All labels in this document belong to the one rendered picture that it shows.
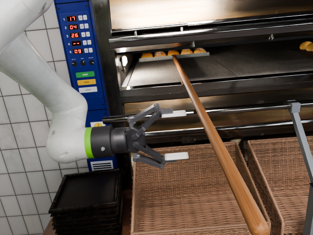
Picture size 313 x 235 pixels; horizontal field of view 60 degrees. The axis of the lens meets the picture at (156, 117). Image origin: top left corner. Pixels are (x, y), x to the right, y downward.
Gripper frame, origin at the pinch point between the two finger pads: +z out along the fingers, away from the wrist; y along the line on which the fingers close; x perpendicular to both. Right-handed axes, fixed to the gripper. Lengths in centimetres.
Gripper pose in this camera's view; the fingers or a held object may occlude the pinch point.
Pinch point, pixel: (183, 134)
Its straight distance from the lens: 79.7
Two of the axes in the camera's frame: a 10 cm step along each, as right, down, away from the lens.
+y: 0.9, 9.3, 3.5
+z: 10.0, -0.9, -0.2
